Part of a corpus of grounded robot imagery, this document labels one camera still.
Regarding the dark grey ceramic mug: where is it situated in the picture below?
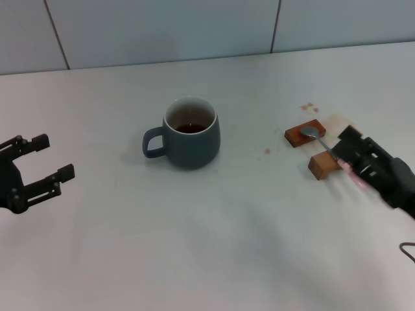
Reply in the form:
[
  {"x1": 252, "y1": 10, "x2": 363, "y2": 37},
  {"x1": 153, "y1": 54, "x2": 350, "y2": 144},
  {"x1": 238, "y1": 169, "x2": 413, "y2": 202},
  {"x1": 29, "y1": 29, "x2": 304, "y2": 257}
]
[{"x1": 141, "y1": 95, "x2": 222, "y2": 170}]

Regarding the notched light wooden block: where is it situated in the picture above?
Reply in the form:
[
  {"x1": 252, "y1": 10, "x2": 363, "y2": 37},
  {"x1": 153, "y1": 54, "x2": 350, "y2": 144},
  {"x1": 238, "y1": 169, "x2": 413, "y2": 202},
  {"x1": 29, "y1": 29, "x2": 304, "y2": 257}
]
[{"x1": 307, "y1": 150, "x2": 341, "y2": 181}]

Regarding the pink-handled metal spoon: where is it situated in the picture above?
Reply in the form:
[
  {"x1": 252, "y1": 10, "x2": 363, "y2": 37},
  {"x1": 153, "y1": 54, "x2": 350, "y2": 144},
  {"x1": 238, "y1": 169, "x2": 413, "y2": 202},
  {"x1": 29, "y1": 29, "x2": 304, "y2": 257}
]
[{"x1": 299, "y1": 126, "x2": 368, "y2": 190}]

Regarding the flat reddish wooden block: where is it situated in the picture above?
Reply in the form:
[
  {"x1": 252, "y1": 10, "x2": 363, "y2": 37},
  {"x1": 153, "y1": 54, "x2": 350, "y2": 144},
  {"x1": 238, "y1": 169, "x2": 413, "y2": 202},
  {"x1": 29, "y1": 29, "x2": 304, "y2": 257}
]
[{"x1": 284, "y1": 119, "x2": 327, "y2": 149}]

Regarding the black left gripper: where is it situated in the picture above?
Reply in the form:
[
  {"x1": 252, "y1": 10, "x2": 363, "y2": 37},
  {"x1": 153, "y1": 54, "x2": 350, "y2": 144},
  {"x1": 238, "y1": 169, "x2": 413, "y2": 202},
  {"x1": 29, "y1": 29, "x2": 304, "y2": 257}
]
[{"x1": 0, "y1": 133, "x2": 77, "y2": 215}]

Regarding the grey right gripper cable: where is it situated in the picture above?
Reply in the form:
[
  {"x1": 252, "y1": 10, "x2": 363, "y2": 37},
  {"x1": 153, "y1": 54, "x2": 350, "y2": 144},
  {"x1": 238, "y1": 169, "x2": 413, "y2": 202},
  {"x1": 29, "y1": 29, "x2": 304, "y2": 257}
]
[{"x1": 399, "y1": 242, "x2": 415, "y2": 264}]

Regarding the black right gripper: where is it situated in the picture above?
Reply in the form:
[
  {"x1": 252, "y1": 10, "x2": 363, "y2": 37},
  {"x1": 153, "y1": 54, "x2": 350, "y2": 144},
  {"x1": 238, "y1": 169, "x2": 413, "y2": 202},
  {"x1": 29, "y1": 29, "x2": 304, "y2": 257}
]
[{"x1": 331, "y1": 124, "x2": 415, "y2": 221}]

